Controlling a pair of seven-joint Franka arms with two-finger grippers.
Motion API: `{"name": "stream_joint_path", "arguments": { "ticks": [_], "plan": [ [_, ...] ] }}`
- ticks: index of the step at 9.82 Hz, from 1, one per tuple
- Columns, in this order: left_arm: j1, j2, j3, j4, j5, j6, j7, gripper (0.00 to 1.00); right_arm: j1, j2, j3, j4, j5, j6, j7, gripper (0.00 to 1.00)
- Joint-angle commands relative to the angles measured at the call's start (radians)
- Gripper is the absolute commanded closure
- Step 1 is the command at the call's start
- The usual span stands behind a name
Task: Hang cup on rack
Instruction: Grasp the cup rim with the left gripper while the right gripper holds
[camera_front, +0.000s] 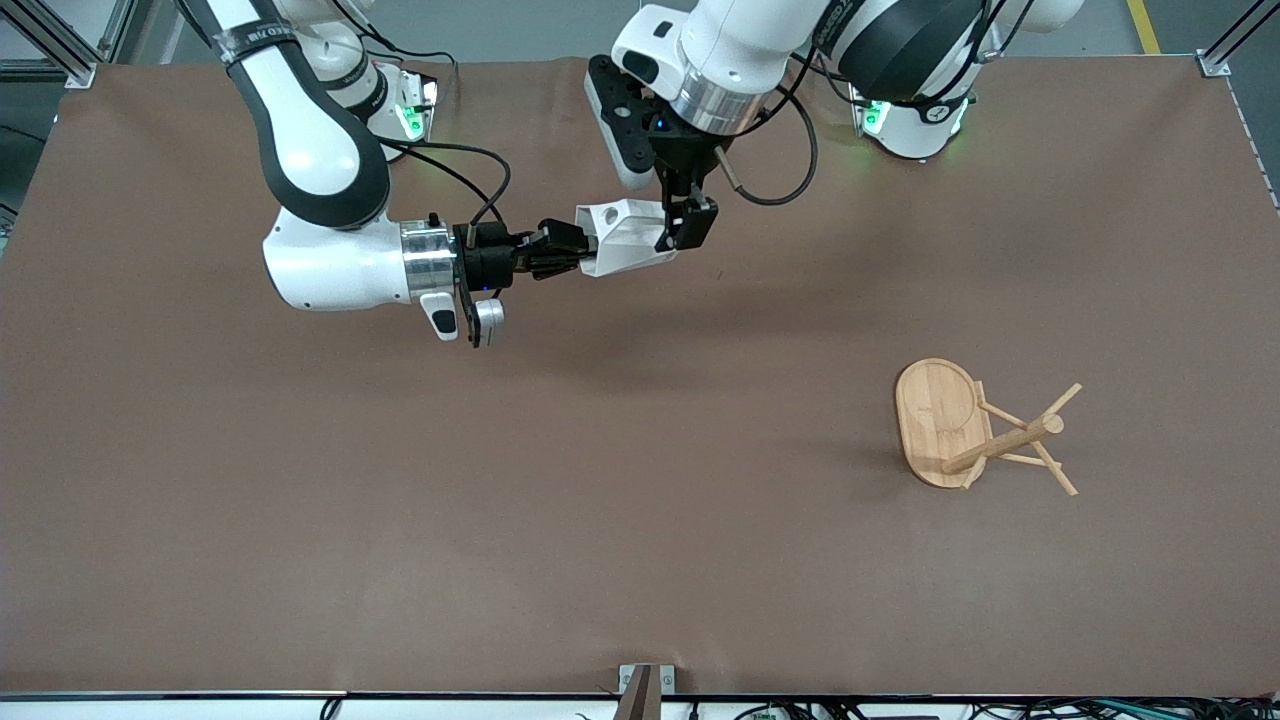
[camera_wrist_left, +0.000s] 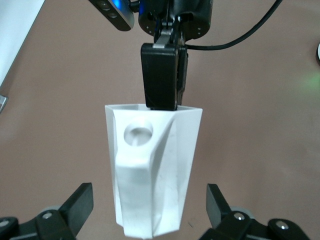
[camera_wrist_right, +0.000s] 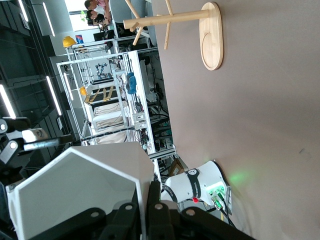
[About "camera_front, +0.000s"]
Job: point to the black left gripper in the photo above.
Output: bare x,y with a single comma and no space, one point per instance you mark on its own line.
684,159

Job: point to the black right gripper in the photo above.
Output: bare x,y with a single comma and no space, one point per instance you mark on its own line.
489,262

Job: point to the white cup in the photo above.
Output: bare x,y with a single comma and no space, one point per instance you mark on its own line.
625,240

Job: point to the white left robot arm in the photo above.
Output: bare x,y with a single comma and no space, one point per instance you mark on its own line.
740,50

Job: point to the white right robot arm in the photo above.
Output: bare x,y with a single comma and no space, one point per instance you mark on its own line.
320,150

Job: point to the wooden cup rack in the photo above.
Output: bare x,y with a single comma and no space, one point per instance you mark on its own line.
935,420

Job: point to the brown table cover mat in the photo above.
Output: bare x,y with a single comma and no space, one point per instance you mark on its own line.
600,500

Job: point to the metal bracket with post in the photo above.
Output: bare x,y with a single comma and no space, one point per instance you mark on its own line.
630,682

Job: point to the aluminium frame profile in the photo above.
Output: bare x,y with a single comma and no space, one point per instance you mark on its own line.
78,74
1213,65

